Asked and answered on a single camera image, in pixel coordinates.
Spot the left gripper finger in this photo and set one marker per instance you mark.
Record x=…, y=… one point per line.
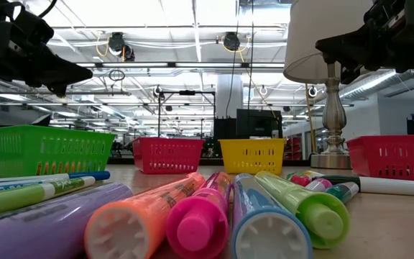
x=56, y=63
x=56, y=77

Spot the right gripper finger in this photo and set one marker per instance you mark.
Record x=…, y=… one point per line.
x=350, y=40
x=354, y=57

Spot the dark blue Expo marker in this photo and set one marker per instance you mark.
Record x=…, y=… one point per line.
x=88, y=175

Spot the light green Expo marker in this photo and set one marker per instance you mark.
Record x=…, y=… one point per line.
x=13, y=201

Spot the black-cap Sharpie marker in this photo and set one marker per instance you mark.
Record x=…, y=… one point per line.
x=390, y=186

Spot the red-cap Sharpie marker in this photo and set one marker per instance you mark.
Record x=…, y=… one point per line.
x=300, y=181

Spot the purple fat highlighter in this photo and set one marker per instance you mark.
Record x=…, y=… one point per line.
x=49, y=230

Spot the light green fat highlighter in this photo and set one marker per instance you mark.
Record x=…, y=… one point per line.
x=300, y=205

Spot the orange fat highlighter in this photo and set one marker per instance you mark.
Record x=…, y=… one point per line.
x=146, y=212

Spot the blue fat highlighter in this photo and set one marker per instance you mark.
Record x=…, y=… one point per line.
x=253, y=205

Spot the pink fat highlighter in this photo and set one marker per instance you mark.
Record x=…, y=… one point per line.
x=196, y=230

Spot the green plastic basket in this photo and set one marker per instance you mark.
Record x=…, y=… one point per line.
x=49, y=134

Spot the table lamp white shade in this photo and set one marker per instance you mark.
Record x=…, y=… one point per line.
x=332, y=115

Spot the red plastic basket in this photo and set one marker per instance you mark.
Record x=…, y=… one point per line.
x=390, y=142
x=167, y=143

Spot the red storage shelf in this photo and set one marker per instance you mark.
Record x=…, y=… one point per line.
x=295, y=151

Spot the black monitor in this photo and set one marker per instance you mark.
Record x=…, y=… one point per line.
x=259, y=124

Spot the yellow-cap Sharpie marker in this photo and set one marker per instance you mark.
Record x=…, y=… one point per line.
x=313, y=174

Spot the green slim highlighter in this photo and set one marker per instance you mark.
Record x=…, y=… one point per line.
x=295, y=174

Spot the yellow plastic basket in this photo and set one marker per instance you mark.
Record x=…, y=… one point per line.
x=252, y=144

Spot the teal-cap Sharpie marker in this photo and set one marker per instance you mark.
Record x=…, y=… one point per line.
x=340, y=192

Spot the black cabinet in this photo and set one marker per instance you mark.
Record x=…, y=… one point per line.
x=225, y=133

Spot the silver ventilation duct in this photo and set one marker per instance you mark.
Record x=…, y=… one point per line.
x=372, y=86

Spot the black metal rig frame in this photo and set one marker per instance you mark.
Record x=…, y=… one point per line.
x=187, y=92

